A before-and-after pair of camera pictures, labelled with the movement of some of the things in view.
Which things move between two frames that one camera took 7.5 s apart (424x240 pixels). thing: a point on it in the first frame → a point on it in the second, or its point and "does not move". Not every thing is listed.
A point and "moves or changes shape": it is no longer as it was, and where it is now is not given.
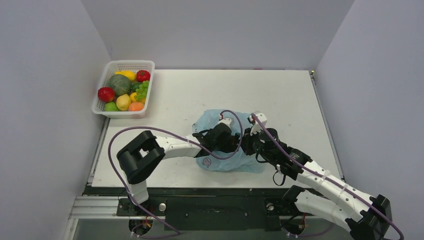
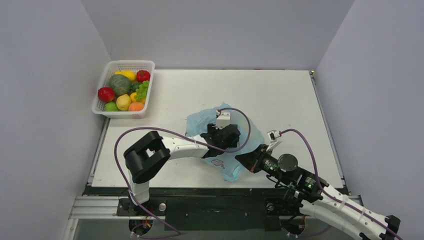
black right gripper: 250,141 → 256,160
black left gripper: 230,148 does not move
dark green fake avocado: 135,86 does not move
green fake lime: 111,106 does not move
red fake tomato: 142,75 does not move
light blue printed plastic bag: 235,160 moves or changes shape
